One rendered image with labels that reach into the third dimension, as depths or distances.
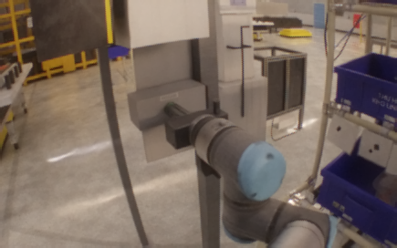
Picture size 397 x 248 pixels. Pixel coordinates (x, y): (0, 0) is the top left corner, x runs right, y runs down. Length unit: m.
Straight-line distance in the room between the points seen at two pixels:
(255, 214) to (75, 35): 0.48
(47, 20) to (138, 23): 0.19
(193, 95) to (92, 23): 0.36
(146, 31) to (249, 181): 0.35
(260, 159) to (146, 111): 0.36
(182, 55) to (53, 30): 0.42
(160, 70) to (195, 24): 0.22
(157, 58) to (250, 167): 0.45
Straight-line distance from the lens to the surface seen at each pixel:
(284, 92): 2.83
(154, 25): 0.56
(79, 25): 0.54
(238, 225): 0.51
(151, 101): 0.68
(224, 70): 1.74
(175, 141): 0.56
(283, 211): 0.49
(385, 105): 0.94
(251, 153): 0.42
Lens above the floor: 1.40
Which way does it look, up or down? 25 degrees down
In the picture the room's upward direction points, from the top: 3 degrees counter-clockwise
